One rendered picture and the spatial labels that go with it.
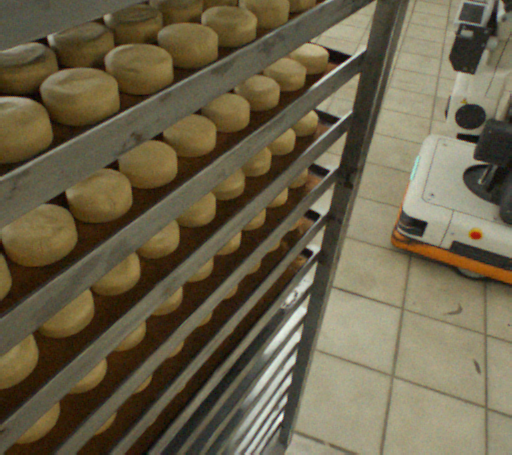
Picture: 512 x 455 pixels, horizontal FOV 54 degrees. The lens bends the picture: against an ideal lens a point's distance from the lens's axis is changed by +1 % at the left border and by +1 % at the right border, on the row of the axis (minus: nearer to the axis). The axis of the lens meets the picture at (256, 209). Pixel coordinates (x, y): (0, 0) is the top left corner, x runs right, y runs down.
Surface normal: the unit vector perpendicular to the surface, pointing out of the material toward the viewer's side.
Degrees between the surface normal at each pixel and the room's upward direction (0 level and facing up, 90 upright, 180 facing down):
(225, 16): 0
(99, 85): 0
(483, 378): 0
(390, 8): 90
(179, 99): 90
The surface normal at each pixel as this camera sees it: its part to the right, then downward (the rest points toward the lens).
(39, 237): 0.07, -0.75
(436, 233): -0.39, 0.59
